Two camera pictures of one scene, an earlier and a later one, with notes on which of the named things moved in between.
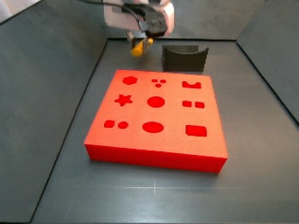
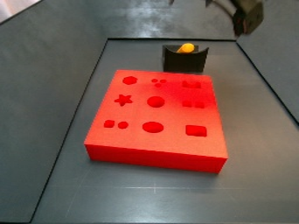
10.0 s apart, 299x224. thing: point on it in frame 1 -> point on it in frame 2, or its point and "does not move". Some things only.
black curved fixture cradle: (183, 59) does not move
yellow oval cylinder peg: (136, 51) -> (187, 48)
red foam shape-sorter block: (158, 121) does not move
